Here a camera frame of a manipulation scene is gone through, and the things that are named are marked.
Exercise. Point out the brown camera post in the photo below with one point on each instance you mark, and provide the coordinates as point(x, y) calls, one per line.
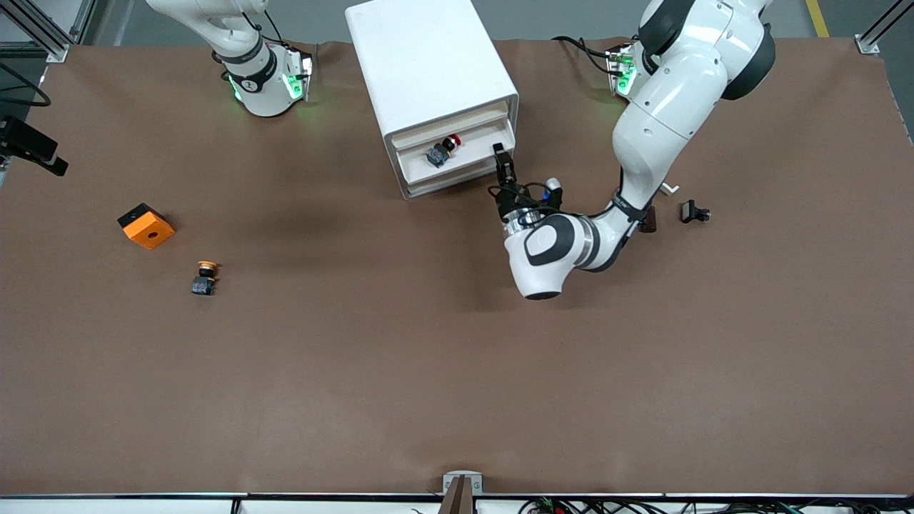
point(458, 500)

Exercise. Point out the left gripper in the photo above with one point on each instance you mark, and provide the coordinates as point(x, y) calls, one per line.
point(508, 202)

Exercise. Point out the orange box with hole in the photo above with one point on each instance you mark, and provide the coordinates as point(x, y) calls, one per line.
point(146, 228)

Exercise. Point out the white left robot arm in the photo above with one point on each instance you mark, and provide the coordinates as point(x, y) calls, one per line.
point(671, 107)

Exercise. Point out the aluminium frame post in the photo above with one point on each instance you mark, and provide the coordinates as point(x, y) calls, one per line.
point(57, 51)
point(867, 44)

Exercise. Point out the gray metal bracket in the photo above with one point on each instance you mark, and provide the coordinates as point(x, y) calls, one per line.
point(463, 480)

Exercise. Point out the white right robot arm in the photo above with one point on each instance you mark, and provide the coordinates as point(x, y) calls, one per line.
point(257, 78)

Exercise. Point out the white plastic tray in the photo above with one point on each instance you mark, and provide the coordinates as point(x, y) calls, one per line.
point(475, 153)

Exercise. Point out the red push button switch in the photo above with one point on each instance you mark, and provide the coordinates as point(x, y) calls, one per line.
point(437, 155)

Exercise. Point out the black square push button switch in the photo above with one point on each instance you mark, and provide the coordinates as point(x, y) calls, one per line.
point(689, 212)

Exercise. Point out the yellow push button switch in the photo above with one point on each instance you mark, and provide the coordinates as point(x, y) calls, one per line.
point(205, 284)

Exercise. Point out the white table edge rail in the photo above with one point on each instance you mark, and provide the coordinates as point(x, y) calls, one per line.
point(143, 503)

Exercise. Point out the brown table mat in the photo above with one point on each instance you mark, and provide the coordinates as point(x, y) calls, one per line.
point(428, 357)

